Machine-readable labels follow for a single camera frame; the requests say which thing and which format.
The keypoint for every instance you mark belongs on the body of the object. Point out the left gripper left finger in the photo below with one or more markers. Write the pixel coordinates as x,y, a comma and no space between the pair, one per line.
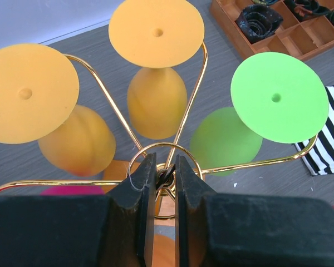
114,229

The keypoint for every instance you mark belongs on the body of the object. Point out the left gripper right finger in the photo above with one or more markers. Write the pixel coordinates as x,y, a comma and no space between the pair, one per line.
215,229

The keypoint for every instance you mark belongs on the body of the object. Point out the orange plastic wine glass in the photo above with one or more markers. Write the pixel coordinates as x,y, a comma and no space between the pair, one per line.
163,251

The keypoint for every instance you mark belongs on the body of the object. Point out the magenta plastic wine glass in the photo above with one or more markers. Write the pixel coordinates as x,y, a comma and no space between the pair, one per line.
73,190

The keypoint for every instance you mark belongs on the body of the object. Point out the green plastic wine glass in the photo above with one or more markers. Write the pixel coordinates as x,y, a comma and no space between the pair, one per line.
275,97

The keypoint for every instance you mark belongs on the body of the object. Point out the yellow wine glass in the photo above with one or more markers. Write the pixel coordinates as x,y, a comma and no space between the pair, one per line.
39,89
156,36

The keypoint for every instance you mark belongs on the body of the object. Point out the black white striped cloth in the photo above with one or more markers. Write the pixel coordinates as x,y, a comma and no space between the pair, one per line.
320,159

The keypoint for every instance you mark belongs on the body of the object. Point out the wooden compartment tray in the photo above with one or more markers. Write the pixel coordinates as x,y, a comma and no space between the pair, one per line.
302,39

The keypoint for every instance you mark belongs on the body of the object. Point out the dark rolled tie left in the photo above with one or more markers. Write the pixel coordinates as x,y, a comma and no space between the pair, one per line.
258,22

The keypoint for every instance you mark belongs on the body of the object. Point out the dark rolled tie top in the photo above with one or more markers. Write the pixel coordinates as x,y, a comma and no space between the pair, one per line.
265,2

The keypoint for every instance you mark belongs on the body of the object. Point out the dark rolled tie middle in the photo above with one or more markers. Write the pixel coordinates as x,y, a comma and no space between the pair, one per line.
306,9

